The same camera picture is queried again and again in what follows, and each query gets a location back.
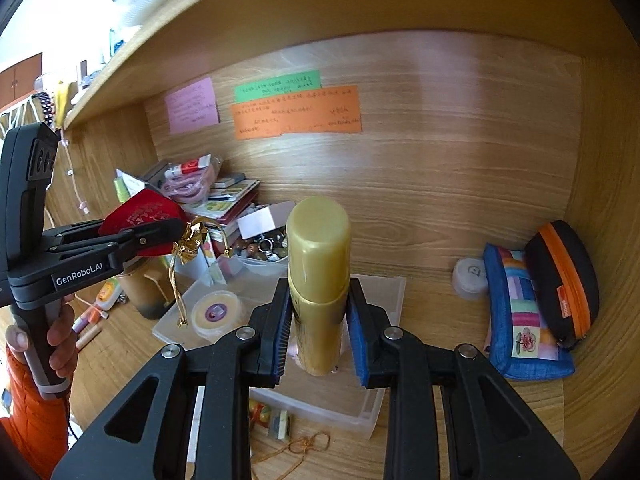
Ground pink sticky note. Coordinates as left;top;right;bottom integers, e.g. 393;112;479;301
165;77;221;135

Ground beaded strap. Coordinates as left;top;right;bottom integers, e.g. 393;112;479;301
31;91;57;125

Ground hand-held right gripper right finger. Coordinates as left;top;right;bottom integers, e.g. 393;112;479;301
345;277;583;480

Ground red white tube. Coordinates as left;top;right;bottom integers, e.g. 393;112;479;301
167;156;214;177

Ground black orange zip case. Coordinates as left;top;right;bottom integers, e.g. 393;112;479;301
524;220;600;352

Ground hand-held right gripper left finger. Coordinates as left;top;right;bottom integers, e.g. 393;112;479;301
50;277;294;480

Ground wooden desktop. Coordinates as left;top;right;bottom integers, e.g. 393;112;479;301
47;212;577;480

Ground bowl of beads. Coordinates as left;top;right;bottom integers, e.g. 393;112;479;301
231;232;292;277

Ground green sticky note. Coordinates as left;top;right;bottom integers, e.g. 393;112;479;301
233;70;321;104

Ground brown cabinet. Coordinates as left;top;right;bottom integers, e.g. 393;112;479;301
0;52;44;109

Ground person's left hand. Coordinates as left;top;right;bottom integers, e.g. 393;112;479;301
5;302;79;379

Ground small green packet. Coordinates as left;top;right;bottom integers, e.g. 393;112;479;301
269;409;294;442

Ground jar with wooden lid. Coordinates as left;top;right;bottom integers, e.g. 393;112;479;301
117;259;170;321

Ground white round jar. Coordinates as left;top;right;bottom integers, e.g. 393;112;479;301
452;257;489;304

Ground blue patchwork pouch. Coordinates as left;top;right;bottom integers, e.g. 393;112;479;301
482;242;577;380

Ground stack of notebooks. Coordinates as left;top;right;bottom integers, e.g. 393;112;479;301
199;172;261;227

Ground orange sticky note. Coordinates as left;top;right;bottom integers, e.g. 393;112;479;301
230;85;364;140

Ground person's left forearm orange sleeve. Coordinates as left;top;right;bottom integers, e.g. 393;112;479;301
0;347;71;480

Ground white hanging cable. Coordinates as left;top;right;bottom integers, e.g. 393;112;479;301
44;130;92;231

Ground white paper sheets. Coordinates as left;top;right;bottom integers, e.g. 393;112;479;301
116;168;152;199

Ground pink coiled cable bag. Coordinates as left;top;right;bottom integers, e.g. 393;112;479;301
160;157;224;204

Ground clear storage bins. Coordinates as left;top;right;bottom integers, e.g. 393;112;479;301
106;0;237;57

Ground wooden shelf board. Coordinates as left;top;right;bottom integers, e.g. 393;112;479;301
62;0;640;131

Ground yellow hanging tag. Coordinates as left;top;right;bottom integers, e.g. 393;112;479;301
51;80;72;129

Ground round yellow tin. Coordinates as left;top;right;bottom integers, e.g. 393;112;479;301
191;290;241;339

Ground red embroidered pouch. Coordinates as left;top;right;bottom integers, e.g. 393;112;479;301
97;189;192;257

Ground clear plastic storage box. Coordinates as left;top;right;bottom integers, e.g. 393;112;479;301
151;260;407;442

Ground small white box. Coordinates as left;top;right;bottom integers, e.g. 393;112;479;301
236;201;296;240

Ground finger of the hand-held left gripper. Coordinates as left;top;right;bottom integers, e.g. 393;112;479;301
42;219;109;252
51;217;189;264

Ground crayon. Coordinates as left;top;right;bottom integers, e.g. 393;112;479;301
71;309;110;349

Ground gold plastic bottle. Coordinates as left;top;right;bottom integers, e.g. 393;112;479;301
286;197;352;377

